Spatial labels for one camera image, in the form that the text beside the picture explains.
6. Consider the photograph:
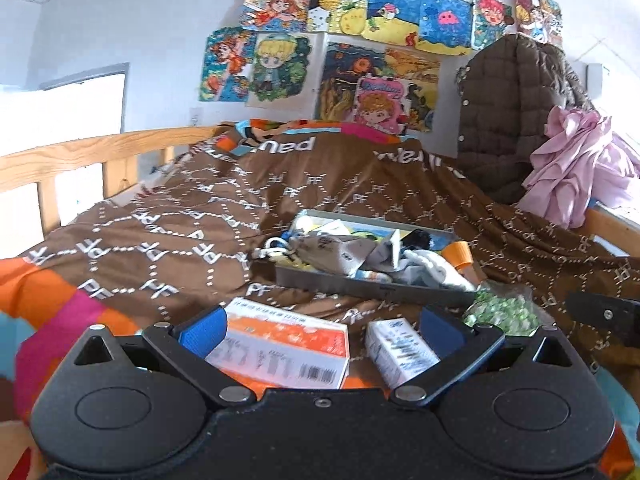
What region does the grey sock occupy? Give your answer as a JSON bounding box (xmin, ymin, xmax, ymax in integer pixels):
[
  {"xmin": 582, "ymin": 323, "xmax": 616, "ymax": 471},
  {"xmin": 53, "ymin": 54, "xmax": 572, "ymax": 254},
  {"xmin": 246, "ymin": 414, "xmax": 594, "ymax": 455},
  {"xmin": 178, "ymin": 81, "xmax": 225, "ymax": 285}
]
[{"xmin": 290, "ymin": 232, "xmax": 381, "ymax": 276}]

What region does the window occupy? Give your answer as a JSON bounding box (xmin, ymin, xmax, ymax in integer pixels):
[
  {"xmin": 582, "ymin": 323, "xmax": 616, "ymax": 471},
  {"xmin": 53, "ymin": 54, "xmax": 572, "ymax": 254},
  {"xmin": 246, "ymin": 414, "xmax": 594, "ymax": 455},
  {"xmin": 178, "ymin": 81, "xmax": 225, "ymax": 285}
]
[{"xmin": 40, "ymin": 62, "xmax": 130, "ymax": 136}]

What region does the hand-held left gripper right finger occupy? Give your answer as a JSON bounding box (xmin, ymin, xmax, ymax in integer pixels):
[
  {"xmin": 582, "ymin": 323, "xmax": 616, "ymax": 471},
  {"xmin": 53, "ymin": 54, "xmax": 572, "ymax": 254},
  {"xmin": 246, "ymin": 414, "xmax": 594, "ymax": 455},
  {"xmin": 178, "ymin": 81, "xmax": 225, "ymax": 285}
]
[{"xmin": 391, "ymin": 305, "xmax": 586, "ymax": 407}]

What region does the wooden bed frame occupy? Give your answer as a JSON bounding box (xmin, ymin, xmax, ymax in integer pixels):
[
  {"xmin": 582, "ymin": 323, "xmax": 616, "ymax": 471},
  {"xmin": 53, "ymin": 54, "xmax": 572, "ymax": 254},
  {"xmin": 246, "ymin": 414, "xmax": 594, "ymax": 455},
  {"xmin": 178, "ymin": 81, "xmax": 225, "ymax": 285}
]
[{"xmin": 0, "ymin": 126, "xmax": 640, "ymax": 256}]

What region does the cluster of colourful wall paintings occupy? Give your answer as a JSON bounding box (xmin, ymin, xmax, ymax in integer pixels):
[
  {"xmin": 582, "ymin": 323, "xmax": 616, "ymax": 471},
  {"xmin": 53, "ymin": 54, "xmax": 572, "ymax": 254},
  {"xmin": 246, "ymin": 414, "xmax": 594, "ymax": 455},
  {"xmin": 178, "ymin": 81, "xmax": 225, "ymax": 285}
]
[{"xmin": 199, "ymin": 0, "xmax": 563, "ymax": 135}]

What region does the black and blue sock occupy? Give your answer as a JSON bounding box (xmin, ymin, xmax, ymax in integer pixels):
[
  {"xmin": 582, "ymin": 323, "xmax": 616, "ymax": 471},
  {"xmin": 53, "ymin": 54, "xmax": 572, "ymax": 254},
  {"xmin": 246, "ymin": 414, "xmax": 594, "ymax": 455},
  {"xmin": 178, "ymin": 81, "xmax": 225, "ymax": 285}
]
[{"xmin": 407, "ymin": 230, "xmax": 437, "ymax": 252}]

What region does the bag of green pieces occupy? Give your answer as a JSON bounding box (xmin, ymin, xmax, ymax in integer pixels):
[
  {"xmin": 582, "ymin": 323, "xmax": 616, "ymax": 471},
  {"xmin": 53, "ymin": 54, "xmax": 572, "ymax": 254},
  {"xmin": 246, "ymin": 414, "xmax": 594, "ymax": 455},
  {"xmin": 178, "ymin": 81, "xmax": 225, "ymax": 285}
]
[{"xmin": 462, "ymin": 287, "xmax": 541, "ymax": 336}]

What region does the grey tray with painted picture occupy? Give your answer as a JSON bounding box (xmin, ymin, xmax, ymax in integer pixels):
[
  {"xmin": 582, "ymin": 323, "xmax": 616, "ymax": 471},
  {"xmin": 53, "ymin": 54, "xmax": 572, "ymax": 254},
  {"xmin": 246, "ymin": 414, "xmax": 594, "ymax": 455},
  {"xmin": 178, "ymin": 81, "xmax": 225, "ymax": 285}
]
[{"xmin": 274, "ymin": 209, "xmax": 478, "ymax": 308}]

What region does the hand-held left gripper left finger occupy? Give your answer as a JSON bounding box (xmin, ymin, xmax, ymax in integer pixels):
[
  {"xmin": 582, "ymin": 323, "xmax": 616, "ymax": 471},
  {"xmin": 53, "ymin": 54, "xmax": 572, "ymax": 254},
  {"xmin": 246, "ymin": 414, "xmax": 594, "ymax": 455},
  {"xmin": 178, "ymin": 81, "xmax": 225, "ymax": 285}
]
[{"xmin": 64, "ymin": 305, "xmax": 257, "ymax": 408}]

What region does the pink garment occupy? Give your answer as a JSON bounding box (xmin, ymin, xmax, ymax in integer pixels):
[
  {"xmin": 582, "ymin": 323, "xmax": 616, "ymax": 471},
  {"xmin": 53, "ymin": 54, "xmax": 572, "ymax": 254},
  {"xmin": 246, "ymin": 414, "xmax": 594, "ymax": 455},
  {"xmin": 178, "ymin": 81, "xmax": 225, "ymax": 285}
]
[{"xmin": 517, "ymin": 107, "xmax": 640, "ymax": 228}]

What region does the brown quilted jacket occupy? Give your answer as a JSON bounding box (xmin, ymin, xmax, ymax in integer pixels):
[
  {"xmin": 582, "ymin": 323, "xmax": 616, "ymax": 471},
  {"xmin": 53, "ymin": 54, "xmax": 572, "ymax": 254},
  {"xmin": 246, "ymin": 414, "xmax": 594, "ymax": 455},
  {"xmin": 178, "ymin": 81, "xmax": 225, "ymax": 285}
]
[{"xmin": 455, "ymin": 35, "xmax": 596, "ymax": 206}]

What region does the orange and white box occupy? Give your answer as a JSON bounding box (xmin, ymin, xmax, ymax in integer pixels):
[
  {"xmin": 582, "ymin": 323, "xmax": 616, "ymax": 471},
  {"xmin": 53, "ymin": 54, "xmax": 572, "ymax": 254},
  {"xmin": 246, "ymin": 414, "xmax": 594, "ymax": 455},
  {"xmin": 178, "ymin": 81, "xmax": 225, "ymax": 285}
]
[{"xmin": 205, "ymin": 297, "xmax": 351, "ymax": 391}]

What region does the orange cup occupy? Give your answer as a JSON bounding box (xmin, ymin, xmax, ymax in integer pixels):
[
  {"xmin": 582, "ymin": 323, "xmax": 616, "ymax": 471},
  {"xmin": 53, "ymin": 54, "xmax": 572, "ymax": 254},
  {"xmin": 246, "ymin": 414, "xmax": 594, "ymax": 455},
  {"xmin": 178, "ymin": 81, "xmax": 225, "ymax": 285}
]
[{"xmin": 447, "ymin": 241, "xmax": 476, "ymax": 281}]

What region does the white waffle cloth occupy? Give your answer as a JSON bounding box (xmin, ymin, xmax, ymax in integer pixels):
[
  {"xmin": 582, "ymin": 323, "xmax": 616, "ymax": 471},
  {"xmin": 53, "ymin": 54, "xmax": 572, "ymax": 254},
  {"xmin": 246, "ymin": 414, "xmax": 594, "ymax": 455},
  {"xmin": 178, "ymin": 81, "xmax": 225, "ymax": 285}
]
[{"xmin": 400, "ymin": 250, "xmax": 476, "ymax": 292}]

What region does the small white box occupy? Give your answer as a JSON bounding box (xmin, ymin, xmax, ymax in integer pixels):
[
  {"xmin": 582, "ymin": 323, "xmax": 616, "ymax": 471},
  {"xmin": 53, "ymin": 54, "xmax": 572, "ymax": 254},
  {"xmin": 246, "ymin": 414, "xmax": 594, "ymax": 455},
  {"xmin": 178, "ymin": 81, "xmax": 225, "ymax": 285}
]
[{"xmin": 365, "ymin": 320, "xmax": 441, "ymax": 391}]

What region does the brown printed blanket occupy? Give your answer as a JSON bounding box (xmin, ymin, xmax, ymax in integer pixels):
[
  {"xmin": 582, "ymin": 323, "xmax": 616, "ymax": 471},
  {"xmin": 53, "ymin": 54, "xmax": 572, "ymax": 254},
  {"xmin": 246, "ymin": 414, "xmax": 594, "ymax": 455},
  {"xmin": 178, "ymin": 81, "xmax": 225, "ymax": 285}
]
[{"xmin": 0, "ymin": 119, "xmax": 640, "ymax": 466}]

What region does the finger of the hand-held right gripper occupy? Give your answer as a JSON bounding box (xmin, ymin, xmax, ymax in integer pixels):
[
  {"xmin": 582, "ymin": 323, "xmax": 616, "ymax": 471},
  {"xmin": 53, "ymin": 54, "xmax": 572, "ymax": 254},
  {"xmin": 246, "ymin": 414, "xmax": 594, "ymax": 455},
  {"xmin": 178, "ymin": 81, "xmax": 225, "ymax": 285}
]
[{"xmin": 566, "ymin": 290, "xmax": 640, "ymax": 347}]

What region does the red and cream cloth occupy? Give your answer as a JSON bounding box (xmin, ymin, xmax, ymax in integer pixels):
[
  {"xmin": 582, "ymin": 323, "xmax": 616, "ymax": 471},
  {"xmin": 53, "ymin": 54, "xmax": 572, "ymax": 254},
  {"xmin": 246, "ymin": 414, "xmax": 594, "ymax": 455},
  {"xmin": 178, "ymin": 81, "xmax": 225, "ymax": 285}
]
[{"xmin": 0, "ymin": 375, "xmax": 46, "ymax": 480}]

